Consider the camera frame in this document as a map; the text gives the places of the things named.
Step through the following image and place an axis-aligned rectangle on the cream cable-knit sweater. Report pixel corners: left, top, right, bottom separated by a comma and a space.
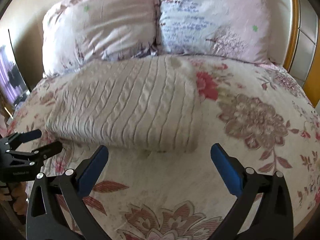
46, 56, 202, 152

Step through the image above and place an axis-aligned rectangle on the left hand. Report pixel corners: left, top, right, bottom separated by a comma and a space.
0, 182, 28, 215

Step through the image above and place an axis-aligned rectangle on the floral bed quilt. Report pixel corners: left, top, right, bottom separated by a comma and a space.
7, 56, 319, 239

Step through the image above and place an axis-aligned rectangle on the left floral pillow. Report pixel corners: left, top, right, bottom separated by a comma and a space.
42, 0, 159, 76

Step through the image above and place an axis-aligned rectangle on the floral pillow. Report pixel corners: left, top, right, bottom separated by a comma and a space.
158, 0, 271, 64
42, 0, 159, 76

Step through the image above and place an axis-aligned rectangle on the wooden headboard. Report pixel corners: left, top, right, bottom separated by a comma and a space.
284, 0, 319, 107

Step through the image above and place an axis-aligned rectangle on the right floral pillow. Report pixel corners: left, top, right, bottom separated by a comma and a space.
158, 0, 271, 64

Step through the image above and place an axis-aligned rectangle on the framed picture on wall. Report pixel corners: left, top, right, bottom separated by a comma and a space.
0, 29, 30, 111

